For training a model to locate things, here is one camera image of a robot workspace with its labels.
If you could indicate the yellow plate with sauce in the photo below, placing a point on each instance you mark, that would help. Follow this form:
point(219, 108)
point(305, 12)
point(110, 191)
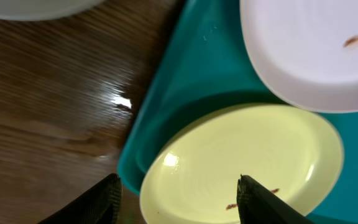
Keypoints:
point(296, 155)

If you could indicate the white plate with sauce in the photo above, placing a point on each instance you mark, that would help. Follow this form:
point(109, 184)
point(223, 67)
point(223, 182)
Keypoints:
point(42, 10)

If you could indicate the white plate at tray corner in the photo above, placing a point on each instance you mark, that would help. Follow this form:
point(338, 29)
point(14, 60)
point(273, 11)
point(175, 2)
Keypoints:
point(305, 52)

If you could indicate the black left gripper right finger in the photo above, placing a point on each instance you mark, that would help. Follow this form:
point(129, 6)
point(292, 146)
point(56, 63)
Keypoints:
point(258, 205)

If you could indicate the teal plastic tray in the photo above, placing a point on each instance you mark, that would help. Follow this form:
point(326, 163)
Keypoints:
point(206, 68)

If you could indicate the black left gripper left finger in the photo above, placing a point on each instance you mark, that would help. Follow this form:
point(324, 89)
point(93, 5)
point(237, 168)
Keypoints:
point(98, 205)

